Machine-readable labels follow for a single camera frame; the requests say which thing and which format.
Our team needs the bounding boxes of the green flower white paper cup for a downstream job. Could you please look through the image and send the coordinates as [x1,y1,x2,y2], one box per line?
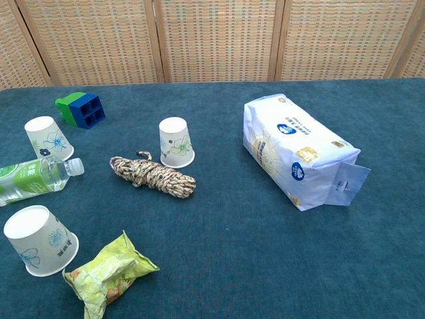
[158,117,195,168]

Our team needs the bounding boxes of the white tissue pack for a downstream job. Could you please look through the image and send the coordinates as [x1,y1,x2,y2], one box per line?
[242,94,372,213]

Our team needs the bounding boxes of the teal table mat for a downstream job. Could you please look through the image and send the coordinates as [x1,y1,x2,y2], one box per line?
[0,77,425,319]

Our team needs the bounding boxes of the woven wooden folding screen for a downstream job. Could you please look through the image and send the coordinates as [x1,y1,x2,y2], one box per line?
[0,0,425,91]

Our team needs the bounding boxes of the blue toy building block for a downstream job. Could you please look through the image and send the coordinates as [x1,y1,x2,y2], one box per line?
[68,93,106,130]

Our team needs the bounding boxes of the yellow-green snack bag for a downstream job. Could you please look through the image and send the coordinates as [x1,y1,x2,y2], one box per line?
[62,229,161,319]

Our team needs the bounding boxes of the blue flower white paper cup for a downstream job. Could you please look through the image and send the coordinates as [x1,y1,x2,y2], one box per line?
[24,116,75,163]

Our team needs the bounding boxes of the green label water bottle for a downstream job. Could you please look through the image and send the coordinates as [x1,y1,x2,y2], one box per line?
[0,157,85,207]

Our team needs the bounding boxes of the dandelion print white paper cup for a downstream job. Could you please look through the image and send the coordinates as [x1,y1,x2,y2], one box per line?
[3,205,80,278]

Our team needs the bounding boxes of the beige braided rope bundle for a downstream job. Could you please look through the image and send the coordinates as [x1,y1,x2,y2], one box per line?
[109,150,197,199]

